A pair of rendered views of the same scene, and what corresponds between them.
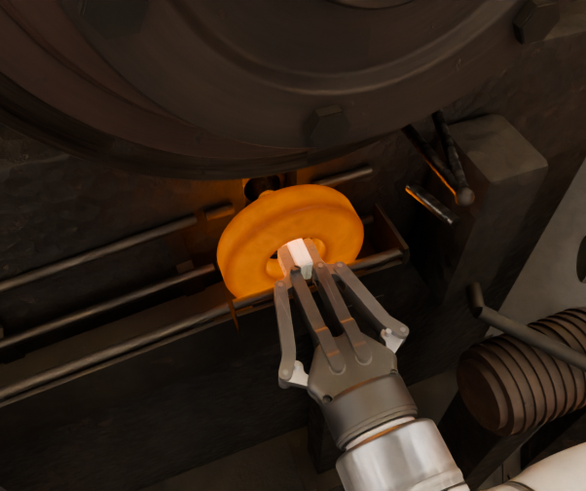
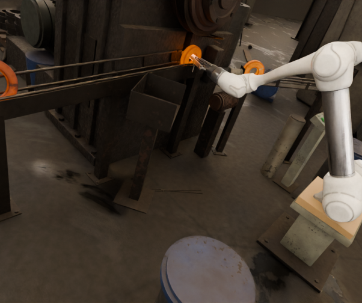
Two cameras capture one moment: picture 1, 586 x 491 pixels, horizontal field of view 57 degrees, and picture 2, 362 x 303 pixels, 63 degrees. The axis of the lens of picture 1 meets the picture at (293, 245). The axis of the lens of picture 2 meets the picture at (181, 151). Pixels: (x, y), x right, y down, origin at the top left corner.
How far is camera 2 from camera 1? 1.53 m
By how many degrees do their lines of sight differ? 31
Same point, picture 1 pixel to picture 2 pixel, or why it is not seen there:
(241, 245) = (189, 51)
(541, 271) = not seen: hidden behind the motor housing
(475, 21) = (227, 14)
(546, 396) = (227, 98)
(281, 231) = (193, 50)
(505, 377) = (220, 94)
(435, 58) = (225, 16)
